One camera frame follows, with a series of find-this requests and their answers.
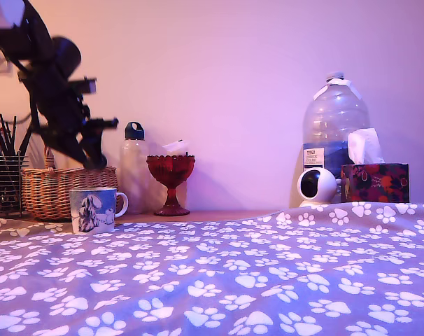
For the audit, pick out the white mug with dog print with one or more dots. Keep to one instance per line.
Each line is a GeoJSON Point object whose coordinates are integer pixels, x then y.
{"type": "Point", "coordinates": [100, 210]}

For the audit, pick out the clear bottle with dark cap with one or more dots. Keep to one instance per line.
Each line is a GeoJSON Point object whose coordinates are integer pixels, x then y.
{"type": "Point", "coordinates": [133, 175]}

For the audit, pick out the white tissue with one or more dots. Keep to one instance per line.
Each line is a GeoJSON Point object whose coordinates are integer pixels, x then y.
{"type": "Point", "coordinates": [364, 147]}

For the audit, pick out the grey paw-print cloth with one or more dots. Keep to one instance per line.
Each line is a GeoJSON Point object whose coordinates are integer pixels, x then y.
{"type": "Point", "coordinates": [212, 280]}

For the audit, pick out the dark grey coffee capsule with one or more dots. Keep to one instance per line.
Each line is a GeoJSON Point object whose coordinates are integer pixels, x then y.
{"type": "Point", "coordinates": [93, 164]}

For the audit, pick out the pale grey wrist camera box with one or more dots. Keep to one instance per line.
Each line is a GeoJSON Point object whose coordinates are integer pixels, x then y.
{"type": "Point", "coordinates": [91, 87]}

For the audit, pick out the small white round camera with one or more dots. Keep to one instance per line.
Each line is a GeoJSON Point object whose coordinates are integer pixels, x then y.
{"type": "Point", "coordinates": [324, 182]}

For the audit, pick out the floral tissue box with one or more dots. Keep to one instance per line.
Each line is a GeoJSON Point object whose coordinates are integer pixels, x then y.
{"type": "Point", "coordinates": [373, 183]}

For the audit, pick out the white packet in goblet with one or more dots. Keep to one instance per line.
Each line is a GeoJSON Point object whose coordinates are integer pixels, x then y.
{"type": "Point", "coordinates": [175, 148]}

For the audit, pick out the large clear water bottle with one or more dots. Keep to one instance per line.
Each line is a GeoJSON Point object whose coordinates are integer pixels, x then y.
{"type": "Point", "coordinates": [332, 115]}

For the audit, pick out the red glass goblet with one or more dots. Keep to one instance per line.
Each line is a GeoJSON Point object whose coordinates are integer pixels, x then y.
{"type": "Point", "coordinates": [170, 171]}

